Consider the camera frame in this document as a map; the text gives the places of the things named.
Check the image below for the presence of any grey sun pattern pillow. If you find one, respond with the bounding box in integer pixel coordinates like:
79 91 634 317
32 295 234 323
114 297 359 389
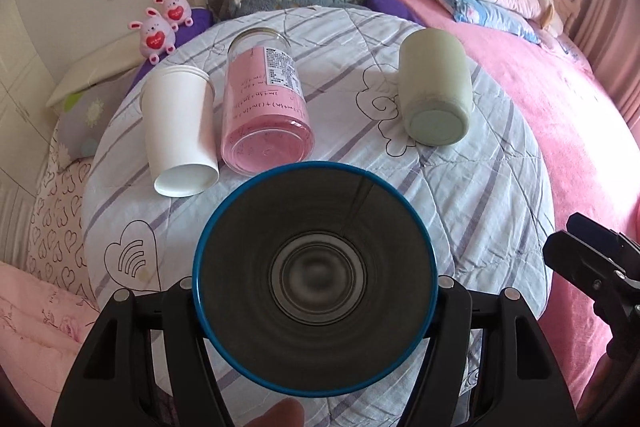
58 68 137 171

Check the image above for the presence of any pink labelled glass jar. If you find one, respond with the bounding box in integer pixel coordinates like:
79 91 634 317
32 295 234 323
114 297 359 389
220 27 314 176

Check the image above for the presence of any blue black metal can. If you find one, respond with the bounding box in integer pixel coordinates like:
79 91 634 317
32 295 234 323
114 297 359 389
192 161 437 398

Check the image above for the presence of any pale green ceramic cup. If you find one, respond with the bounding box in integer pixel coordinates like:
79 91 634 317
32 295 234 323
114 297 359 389
398 28 473 146

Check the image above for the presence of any fingertip at bottom edge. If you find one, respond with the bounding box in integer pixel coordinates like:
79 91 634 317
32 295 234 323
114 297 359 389
245 398 305 427

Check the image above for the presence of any cream wardrobe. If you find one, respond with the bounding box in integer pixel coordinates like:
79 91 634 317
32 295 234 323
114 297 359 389
0 0 58 269

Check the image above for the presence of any pink bunny plush left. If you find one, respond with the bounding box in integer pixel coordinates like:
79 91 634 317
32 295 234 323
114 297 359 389
128 8 176 65

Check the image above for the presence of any heart pattern bed sheet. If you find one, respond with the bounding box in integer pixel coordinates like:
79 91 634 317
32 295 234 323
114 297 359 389
26 135 96 303

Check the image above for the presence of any striped white quilt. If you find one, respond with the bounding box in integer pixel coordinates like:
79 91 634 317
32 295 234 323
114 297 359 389
81 4 558 427

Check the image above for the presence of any pink bunny plush right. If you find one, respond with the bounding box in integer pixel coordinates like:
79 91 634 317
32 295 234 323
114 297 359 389
154 0 194 31

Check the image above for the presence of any white paper cup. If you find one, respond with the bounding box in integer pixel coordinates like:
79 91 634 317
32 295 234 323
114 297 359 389
140 65 219 198

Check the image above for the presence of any pink floral blanket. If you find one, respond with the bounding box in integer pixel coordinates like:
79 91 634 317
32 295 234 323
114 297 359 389
0 263 99 426

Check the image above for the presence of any pink fleece blanket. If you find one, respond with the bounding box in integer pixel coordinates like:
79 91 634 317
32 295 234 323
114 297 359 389
384 0 640 408

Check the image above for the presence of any blue cartoon pillow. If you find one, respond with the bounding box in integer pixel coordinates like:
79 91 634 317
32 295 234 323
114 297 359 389
435 0 541 44

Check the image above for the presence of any pink bunny plush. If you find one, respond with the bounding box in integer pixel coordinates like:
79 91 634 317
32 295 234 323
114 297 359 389
128 8 176 65
154 0 194 31

